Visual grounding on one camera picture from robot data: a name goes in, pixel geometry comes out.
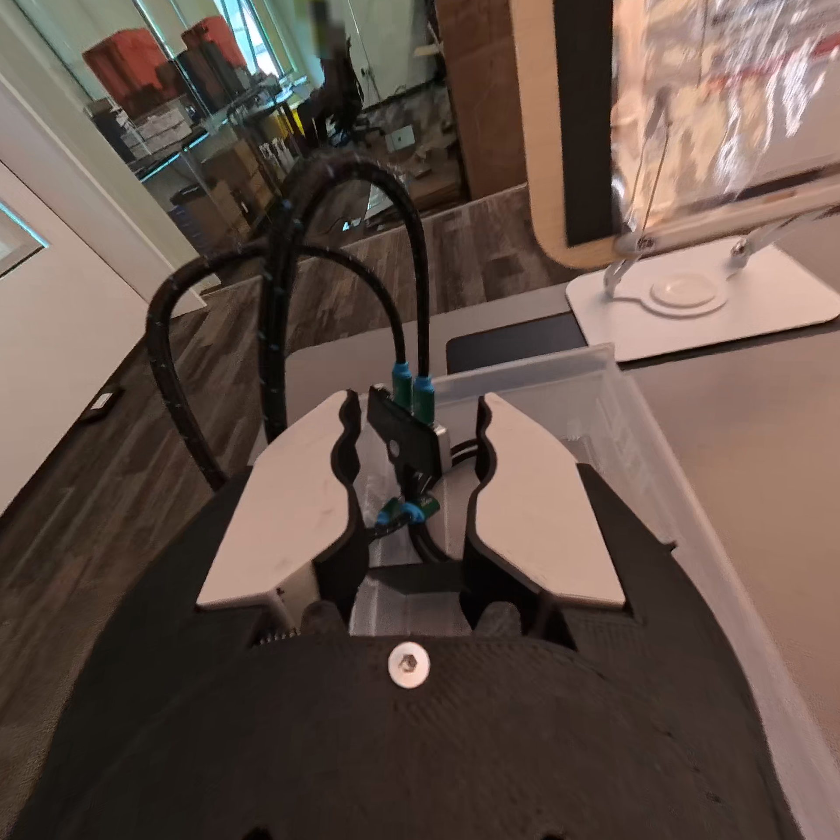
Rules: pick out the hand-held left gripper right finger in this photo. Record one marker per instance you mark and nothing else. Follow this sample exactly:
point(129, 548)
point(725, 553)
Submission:
point(551, 518)

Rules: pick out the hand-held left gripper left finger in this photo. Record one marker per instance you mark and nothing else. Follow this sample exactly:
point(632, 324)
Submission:
point(282, 512)

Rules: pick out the clear plastic bin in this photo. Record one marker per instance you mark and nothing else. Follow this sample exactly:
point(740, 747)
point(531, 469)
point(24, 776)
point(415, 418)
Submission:
point(564, 380)

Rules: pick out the black hdmi switch box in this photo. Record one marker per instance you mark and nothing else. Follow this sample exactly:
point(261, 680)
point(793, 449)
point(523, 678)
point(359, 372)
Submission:
point(400, 426)

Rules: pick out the black desk mat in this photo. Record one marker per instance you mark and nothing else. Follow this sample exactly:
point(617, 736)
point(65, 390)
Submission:
point(512, 341)

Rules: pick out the metal storage shelf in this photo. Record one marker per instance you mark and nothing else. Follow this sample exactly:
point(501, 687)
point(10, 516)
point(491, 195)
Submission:
point(197, 170)

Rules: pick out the laminated instruction sign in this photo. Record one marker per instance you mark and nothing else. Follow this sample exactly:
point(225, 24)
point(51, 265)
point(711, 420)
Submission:
point(722, 98)

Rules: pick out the red translucent box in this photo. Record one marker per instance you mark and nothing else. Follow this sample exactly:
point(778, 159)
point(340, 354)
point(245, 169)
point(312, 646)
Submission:
point(216, 52)
point(131, 65)

